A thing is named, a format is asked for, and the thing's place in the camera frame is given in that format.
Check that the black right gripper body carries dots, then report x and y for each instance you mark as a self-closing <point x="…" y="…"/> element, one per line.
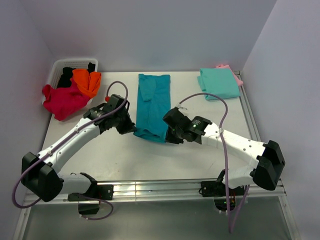
<point x="174" y="135"/>

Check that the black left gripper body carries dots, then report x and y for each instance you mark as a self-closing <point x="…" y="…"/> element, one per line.
<point x="123" y="123"/>

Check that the teal t shirt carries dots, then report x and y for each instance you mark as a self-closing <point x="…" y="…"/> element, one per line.
<point x="153" y="102"/>

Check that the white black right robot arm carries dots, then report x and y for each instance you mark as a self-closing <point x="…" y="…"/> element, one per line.
<point x="264" y="161"/>

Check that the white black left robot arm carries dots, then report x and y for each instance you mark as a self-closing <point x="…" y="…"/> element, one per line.
<point x="41" y="171"/>

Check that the orange t shirt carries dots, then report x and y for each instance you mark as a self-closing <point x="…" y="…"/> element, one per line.
<point x="87" y="82"/>

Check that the magenta t shirt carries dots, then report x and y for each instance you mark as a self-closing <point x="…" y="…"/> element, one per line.
<point x="64" y="101"/>

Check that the folded mint t shirt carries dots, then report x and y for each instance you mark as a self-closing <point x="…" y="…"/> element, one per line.
<point x="218" y="81"/>

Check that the black t shirt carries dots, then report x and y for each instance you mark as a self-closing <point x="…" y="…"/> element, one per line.
<point x="67" y="73"/>

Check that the folded pink t shirt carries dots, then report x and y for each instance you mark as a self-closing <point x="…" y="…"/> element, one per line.
<point x="235" y="75"/>

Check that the white plastic laundry basket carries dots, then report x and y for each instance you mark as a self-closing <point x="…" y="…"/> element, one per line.
<point x="57" y="70"/>

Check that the aluminium table edge rail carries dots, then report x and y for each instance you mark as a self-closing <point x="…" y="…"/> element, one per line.
<point x="155" y="191"/>

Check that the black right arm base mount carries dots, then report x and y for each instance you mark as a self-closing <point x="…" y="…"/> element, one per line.
<point x="218" y="192"/>

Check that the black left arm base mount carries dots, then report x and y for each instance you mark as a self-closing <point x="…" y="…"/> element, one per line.
<point x="90" y="203"/>

